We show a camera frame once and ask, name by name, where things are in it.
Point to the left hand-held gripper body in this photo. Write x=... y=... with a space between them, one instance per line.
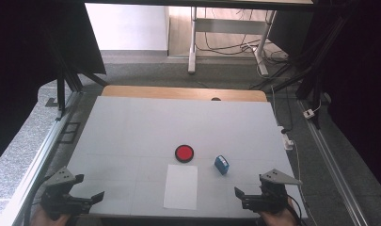
x=58 y=196

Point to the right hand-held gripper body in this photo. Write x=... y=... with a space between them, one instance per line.
x=273 y=197

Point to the blue stamp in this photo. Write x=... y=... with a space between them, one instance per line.
x=221 y=164

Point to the white paper sheet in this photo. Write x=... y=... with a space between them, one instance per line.
x=180 y=187

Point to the red round ink pad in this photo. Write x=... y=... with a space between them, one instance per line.
x=184 y=153

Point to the person's right hand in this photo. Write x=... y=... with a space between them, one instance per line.
x=280 y=219

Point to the person's left hand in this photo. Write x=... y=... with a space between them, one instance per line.
x=42 y=219

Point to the white power strip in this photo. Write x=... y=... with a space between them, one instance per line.
x=287 y=139

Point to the small white adapter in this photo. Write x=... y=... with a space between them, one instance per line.
x=309 y=113

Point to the white table mat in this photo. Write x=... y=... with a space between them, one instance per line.
x=178 y=125

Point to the wooden table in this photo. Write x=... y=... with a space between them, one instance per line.
x=178 y=93

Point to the black curtain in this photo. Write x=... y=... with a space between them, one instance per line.
x=360 y=78
x=28 y=62

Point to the aluminium floor rail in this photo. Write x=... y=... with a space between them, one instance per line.
x=332 y=169
x=37 y=163

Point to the black floor bracket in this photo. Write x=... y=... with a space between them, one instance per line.
x=52 y=103

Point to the black frame strut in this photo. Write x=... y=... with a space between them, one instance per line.
x=313 y=62
x=62 y=91

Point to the grey metal desk frame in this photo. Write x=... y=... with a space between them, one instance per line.
x=229 y=25

